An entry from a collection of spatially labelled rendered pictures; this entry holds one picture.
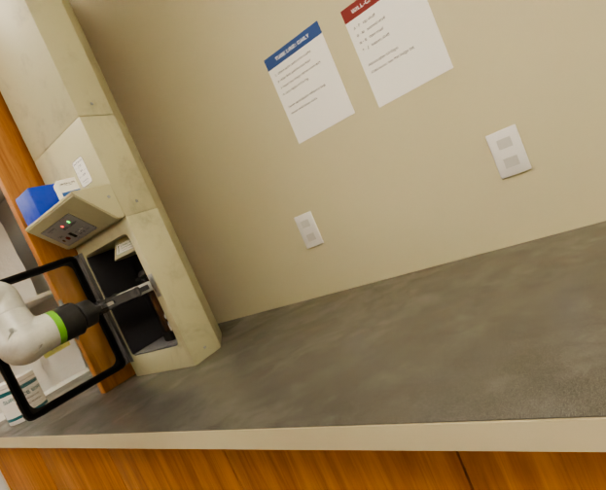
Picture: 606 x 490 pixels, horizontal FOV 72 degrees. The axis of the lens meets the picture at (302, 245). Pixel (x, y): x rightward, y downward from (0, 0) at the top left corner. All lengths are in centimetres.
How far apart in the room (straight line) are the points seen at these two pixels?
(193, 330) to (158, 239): 29
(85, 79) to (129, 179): 31
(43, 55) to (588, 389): 141
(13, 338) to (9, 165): 63
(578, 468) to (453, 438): 13
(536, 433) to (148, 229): 107
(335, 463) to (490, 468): 23
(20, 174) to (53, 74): 38
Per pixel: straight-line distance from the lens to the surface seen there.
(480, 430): 55
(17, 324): 123
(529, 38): 116
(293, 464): 79
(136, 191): 133
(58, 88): 141
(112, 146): 135
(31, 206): 145
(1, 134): 168
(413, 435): 58
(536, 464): 60
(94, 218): 130
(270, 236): 149
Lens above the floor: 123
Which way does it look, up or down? 4 degrees down
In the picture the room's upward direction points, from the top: 23 degrees counter-clockwise
